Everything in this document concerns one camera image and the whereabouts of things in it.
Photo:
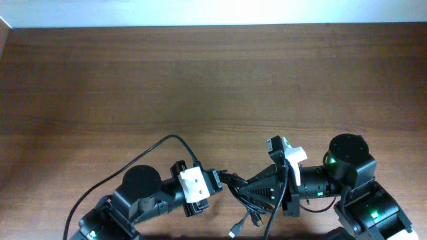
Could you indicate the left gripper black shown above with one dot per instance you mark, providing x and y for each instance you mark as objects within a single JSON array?
[{"x": 193, "y": 208}]

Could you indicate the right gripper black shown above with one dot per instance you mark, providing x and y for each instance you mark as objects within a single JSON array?
[{"x": 273, "y": 186}]

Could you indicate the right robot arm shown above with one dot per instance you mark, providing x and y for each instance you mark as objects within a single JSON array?
[{"x": 365, "y": 209}]

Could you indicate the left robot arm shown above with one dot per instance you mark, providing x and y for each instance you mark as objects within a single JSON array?
[{"x": 143, "y": 195}]

